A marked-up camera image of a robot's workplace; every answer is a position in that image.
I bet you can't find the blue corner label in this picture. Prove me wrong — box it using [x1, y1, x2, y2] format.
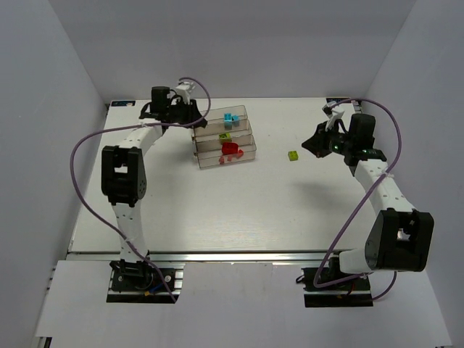
[110, 100, 136, 107]
[326, 97, 350, 104]

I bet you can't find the aluminium table rail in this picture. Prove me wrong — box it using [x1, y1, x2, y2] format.
[67, 248, 367, 265]

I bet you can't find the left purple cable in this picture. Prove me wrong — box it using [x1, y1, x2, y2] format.
[70, 76, 212, 305]

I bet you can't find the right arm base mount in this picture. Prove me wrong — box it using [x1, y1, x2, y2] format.
[295, 268, 373, 308]

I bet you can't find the clear bin back row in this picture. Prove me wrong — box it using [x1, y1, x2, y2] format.
[206, 105, 248, 125]

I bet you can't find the clear bin second row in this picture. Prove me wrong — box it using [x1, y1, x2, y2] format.
[196, 134, 254, 153]

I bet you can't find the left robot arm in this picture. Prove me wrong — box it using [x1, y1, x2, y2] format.
[101, 80, 207, 264]

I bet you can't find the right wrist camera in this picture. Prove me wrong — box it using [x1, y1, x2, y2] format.
[323, 101, 344, 132]

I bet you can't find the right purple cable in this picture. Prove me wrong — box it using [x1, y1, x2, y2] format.
[313, 98, 404, 302]

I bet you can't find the clear bin third row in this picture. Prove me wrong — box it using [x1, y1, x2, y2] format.
[192, 119, 252, 141]

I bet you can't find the purple cable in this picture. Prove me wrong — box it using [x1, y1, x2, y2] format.
[313, 98, 404, 302]
[70, 76, 212, 305]

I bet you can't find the green square lego brick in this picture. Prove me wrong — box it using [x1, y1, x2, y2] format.
[288, 151, 299, 162]

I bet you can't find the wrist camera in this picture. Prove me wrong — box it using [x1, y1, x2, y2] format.
[323, 101, 344, 132]
[174, 80, 195, 104]

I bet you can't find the red rounded lego brick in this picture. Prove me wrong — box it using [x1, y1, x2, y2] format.
[221, 142, 239, 155]

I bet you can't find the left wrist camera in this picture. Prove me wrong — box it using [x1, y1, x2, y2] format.
[174, 80, 195, 104]

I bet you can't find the right blue corner label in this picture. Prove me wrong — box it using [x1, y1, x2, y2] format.
[326, 97, 350, 104]

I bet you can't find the green rounded lego brick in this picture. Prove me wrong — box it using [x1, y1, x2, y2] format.
[218, 133, 231, 144]

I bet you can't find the left blue corner label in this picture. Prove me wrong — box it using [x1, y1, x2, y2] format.
[110, 100, 136, 107]

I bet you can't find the blue rounded lego brick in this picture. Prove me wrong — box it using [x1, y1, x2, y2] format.
[223, 113, 233, 130]

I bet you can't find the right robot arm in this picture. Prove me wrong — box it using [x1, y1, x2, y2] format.
[302, 112, 434, 275]

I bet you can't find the clear bin nearest front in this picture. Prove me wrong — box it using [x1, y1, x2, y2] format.
[196, 143, 257, 169]

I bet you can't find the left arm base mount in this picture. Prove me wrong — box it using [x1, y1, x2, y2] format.
[106, 260, 181, 304]

